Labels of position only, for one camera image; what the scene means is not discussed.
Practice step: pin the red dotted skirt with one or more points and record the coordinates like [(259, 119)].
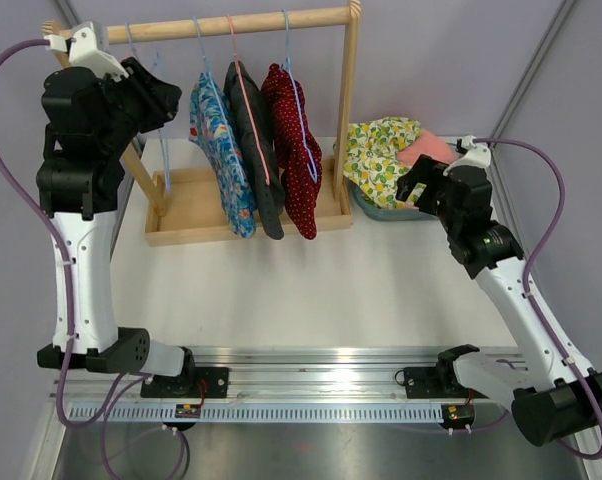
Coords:
[(301, 193)]

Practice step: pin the slotted grey cable duct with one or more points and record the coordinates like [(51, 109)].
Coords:
[(417, 413)]

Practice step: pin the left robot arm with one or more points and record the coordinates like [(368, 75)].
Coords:
[(91, 121)]

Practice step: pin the teal plastic tub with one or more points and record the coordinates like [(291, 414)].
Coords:
[(381, 212)]

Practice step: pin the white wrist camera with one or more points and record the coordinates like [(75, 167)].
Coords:
[(87, 46), (472, 153)]

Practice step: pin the dark grey dotted skirt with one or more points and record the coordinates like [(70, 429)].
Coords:
[(254, 134)]

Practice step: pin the left aluminium frame post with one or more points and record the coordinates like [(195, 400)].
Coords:
[(67, 12)]

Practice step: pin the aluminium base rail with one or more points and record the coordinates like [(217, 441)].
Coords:
[(300, 376)]

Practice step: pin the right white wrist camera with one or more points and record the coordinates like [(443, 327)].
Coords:
[(472, 153)]

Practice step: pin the aluminium frame post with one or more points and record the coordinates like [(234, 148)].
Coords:
[(550, 36), (67, 12)]

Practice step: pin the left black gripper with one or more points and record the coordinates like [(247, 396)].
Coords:
[(160, 98)]

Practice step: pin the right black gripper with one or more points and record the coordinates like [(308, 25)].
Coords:
[(424, 171)]

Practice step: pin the yellow lemon print skirt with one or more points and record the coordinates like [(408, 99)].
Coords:
[(388, 133)]

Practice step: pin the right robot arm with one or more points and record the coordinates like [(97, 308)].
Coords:
[(560, 392)]

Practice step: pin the right aluminium frame post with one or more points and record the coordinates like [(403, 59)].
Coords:
[(550, 36)]

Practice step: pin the pink pleated skirt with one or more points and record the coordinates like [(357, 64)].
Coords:
[(427, 144)]

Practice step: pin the blue floral skirt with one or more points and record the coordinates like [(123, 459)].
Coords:
[(237, 200)]

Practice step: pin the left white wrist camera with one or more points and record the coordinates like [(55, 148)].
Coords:
[(87, 46)]

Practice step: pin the wooden clothes rack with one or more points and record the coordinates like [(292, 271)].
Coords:
[(193, 213)]

